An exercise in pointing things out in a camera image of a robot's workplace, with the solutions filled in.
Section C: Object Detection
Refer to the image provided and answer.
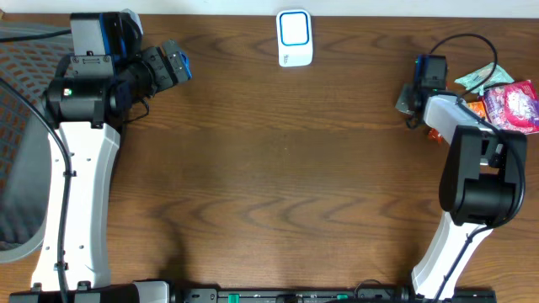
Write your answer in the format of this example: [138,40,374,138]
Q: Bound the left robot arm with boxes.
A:
[9,9,192,303]

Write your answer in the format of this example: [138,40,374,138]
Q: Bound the small orange snack box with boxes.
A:
[467,101,488,120]

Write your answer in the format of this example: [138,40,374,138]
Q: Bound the purple snack packet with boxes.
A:
[484,80,538,135]

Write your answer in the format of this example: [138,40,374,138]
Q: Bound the white barcode scanner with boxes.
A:
[275,9,313,67]

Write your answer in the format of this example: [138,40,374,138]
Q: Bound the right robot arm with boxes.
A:
[407,55,527,302]

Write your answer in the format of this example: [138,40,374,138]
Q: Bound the orange chocolate wafer bar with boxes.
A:
[428,128,444,144]

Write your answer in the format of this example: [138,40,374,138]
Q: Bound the teal snack packet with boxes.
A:
[454,62,515,95]

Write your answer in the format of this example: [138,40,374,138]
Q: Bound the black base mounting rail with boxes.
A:
[170,287,498,303]

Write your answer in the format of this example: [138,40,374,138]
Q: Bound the grey plastic mesh basket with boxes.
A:
[1,22,73,263]

